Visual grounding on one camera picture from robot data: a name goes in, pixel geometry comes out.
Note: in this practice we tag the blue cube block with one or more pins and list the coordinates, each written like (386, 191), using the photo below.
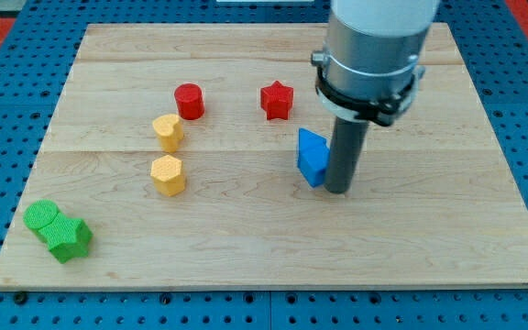
(312, 164)

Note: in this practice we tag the blue triangle block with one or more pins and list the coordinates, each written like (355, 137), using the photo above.
(307, 139)

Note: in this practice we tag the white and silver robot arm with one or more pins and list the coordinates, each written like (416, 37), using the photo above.
(368, 67)

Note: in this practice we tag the red star block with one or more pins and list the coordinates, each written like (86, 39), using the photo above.
(276, 100)

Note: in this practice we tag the wooden board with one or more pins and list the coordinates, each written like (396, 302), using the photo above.
(433, 204)

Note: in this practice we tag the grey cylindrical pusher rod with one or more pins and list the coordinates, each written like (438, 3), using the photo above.
(344, 152)

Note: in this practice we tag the yellow hexagon block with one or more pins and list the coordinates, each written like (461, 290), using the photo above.
(168, 175)

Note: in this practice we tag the yellow heart block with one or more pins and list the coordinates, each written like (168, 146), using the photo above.
(169, 131)

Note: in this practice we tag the red cylinder block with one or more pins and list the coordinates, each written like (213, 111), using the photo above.
(189, 101)

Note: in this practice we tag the green star block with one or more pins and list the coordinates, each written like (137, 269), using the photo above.
(67, 238)

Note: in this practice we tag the green cylinder block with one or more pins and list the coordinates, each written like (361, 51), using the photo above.
(39, 215)

